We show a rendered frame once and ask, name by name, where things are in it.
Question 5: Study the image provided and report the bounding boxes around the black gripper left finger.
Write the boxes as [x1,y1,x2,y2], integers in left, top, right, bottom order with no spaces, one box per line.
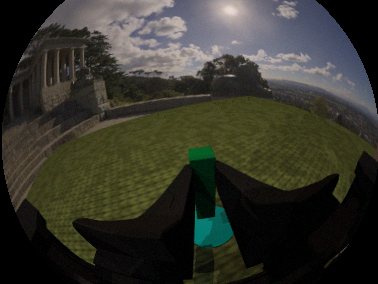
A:
[72,165,196,280]

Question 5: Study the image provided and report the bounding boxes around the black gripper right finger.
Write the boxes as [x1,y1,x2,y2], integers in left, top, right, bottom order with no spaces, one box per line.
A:
[214,161,339,268]

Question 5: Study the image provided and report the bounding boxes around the cyan circle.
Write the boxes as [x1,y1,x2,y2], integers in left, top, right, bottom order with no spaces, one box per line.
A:
[194,206,233,247]

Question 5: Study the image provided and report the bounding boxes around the dark green rectangular post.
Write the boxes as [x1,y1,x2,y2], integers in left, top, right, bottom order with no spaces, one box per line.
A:
[188,146,217,219]

